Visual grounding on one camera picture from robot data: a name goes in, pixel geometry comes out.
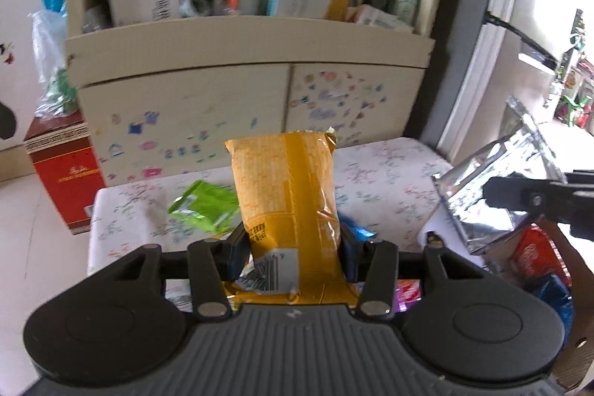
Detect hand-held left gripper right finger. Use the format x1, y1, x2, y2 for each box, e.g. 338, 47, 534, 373
340, 223, 495, 320

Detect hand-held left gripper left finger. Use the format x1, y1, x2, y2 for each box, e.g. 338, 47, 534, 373
88, 222, 254, 320

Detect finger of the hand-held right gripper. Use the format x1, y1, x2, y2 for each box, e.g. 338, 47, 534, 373
480, 168, 594, 224
570, 217, 594, 240

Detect silver foil snack packet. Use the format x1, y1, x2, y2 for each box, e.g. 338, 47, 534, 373
431, 95, 569, 255

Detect cardboard box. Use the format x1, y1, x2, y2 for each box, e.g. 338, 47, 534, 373
418, 201, 594, 392

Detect large yellow snack packet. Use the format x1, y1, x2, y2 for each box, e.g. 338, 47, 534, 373
224, 128, 360, 306

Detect red orange snack packet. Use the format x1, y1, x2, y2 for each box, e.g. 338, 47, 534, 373
508, 226, 569, 285

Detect green snack packet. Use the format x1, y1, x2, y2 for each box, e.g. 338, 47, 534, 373
167, 180, 241, 235

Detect pink white snack packet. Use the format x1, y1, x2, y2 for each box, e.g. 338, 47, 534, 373
394, 280, 423, 313

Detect floral tablecloth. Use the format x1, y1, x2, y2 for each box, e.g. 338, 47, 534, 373
88, 137, 453, 308

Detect cream cabinet with stickers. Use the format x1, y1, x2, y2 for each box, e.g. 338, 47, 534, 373
62, 0, 437, 188

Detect red carton box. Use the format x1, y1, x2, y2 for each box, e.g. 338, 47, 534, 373
23, 108, 107, 236

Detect clear plastic bag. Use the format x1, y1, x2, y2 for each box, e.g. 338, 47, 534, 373
30, 9, 79, 118

